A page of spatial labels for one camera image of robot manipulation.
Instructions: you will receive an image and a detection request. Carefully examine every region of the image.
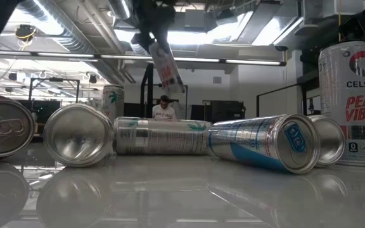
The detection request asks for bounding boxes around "large corrugated silver duct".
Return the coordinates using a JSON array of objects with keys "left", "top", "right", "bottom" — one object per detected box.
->
[{"left": 16, "top": 0, "right": 129, "bottom": 86}]

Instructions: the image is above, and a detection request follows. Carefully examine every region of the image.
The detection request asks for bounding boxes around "black metal rack frame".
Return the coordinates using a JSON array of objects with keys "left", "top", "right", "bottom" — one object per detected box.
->
[{"left": 28, "top": 77, "right": 81, "bottom": 105}]

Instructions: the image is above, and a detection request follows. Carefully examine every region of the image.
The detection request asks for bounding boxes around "white table cover sheet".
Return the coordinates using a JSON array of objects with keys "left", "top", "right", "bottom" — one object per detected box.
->
[{"left": 0, "top": 142, "right": 365, "bottom": 228}]

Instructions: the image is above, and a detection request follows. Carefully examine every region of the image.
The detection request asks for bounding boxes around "wooden board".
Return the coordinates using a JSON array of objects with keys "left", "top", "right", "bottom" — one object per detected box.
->
[{"left": 139, "top": 62, "right": 309, "bottom": 118}]

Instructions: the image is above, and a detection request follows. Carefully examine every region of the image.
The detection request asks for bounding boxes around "person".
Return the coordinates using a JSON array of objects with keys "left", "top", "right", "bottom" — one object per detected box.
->
[{"left": 151, "top": 94, "right": 177, "bottom": 120}]

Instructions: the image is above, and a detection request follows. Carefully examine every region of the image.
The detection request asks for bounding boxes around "blue silver Red Bull can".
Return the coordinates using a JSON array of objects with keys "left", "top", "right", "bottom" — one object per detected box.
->
[{"left": 207, "top": 113, "right": 321, "bottom": 174}]

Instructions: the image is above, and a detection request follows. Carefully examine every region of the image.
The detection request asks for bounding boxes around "grey metal box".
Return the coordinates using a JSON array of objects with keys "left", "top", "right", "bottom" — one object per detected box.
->
[{"left": 184, "top": 8, "right": 209, "bottom": 32}]

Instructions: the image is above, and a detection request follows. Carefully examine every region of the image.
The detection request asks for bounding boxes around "black device with yellow cable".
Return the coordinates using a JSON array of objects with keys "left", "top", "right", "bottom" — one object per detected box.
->
[{"left": 13, "top": 24, "right": 37, "bottom": 44}]

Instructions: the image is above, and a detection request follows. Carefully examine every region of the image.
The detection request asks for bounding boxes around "white air conditioning unit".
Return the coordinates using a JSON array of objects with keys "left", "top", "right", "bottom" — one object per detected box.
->
[{"left": 302, "top": 0, "right": 365, "bottom": 19}]

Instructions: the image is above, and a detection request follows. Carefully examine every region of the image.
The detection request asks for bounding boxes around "black cabinet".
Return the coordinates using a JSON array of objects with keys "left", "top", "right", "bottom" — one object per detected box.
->
[{"left": 124, "top": 103, "right": 143, "bottom": 118}]

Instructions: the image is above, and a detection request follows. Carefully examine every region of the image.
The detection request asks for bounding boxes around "bright light panel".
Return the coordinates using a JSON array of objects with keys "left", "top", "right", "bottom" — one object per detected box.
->
[{"left": 114, "top": 14, "right": 304, "bottom": 47}]

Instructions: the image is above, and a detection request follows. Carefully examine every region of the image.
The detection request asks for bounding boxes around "thin yellow cable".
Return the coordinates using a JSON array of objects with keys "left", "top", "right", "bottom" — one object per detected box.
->
[{"left": 337, "top": 0, "right": 342, "bottom": 42}]

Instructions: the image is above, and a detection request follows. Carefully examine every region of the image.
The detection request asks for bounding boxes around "long fluorescent light strip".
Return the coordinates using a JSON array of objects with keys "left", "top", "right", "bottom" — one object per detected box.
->
[{"left": 0, "top": 50, "right": 287, "bottom": 67}]

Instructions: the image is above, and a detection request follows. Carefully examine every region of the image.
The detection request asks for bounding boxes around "black monitor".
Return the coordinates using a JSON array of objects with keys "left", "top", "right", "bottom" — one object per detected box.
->
[
  {"left": 190, "top": 100, "right": 246, "bottom": 124},
  {"left": 16, "top": 99, "right": 62, "bottom": 127}
]

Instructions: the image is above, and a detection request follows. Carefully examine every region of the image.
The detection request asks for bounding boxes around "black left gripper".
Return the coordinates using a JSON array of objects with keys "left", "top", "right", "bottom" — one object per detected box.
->
[{"left": 130, "top": 0, "right": 176, "bottom": 54}]

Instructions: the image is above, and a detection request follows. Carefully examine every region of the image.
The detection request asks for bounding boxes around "smooth round silver duct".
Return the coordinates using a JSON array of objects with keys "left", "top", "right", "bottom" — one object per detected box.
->
[{"left": 106, "top": 0, "right": 133, "bottom": 20}]

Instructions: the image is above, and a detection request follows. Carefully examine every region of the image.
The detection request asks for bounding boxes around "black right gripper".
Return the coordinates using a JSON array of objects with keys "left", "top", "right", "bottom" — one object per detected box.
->
[{"left": 338, "top": 0, "right": 365, "bottom": 48}]

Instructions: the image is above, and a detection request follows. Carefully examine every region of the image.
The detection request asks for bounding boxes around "red cola can black script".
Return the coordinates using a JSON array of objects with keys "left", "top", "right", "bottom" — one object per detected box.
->
[{"left": 0, "top": 93, "right": 37, "bottom": 163}]

